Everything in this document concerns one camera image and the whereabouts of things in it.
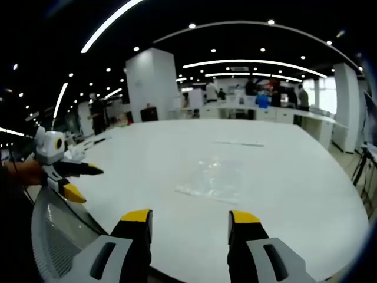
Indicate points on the white square pillar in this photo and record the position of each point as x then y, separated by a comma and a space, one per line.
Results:
346, 103
151, 84

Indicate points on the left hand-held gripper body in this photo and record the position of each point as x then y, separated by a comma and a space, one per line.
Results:
48, 147

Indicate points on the person's left hand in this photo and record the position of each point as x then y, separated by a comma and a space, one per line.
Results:
26, 173

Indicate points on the black cabinet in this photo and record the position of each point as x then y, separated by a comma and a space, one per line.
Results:
149, 114

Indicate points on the clear resealable plastic bag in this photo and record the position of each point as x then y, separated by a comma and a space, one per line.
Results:
212, 181

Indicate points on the blue box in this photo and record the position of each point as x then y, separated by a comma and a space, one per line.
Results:
262, 100

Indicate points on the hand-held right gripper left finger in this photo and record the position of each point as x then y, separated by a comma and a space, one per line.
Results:
129, 247

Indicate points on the flat white strip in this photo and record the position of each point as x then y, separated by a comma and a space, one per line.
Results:
238, 143

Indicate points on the black tripod stand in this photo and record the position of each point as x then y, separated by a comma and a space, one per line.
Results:
363, 168

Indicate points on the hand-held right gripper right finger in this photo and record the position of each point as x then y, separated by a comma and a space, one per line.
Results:
250, 253

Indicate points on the long white counter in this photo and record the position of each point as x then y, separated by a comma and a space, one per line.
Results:
294, 116

